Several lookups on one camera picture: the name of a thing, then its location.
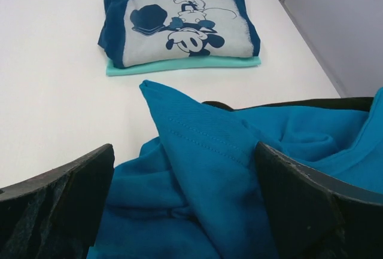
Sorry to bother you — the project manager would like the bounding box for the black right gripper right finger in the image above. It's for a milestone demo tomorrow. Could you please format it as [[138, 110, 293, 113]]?
[[254, 143, 382, 258]]

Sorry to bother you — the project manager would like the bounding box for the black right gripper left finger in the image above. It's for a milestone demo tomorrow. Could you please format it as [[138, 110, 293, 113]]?
[[1, 144, 114, 258]]

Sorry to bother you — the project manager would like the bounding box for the teal blue t-shirt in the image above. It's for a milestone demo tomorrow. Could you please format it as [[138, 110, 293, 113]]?
[[88, 81, 382, 258]]

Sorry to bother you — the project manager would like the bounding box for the black t-shirt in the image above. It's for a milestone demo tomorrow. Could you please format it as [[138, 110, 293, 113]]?
[[201, 97, 374, 112]]

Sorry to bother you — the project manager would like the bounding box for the mint green folded shirt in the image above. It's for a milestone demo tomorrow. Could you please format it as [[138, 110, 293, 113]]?
[[106, 56, 261, 77]]

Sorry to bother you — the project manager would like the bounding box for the navy cartoon print folded shirt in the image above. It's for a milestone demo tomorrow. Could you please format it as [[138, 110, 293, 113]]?
[[98, 0, 261, 69]]

